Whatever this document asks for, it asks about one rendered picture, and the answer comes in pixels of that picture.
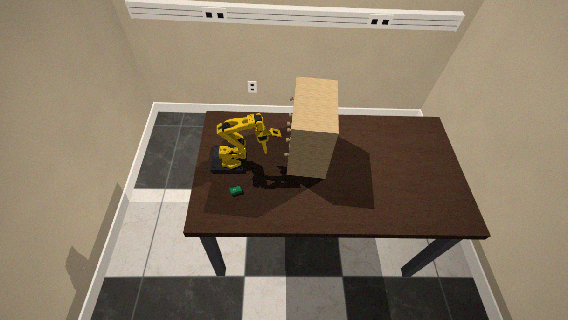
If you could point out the wooden chest of drawers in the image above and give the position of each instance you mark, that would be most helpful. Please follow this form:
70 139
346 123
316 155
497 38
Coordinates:
315 127

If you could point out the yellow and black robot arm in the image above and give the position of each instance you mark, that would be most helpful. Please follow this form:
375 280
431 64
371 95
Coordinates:
231 135

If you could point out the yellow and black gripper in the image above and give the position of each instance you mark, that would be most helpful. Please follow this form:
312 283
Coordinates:
262 137

